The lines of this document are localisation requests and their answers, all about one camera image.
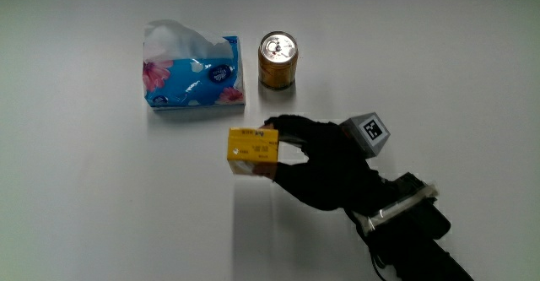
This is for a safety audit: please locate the person's right hand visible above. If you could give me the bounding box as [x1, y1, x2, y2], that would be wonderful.
[253, 111, 397, 213]

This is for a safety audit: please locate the yellow ice redtea carton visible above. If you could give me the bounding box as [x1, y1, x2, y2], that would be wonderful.
[226, 127, 280, 176]

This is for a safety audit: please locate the gold drink can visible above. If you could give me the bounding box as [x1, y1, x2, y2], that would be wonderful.
[257, 30, 300, 91]

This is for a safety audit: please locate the blue floral tissue pack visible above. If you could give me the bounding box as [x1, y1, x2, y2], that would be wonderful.
[142, 19, 246, 112]

